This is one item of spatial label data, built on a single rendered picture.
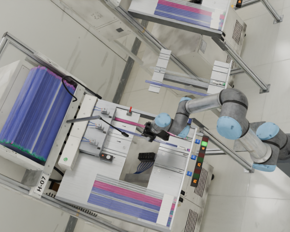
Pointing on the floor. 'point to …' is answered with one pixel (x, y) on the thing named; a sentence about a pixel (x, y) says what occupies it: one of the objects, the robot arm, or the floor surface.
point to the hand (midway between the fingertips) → (149, 138)
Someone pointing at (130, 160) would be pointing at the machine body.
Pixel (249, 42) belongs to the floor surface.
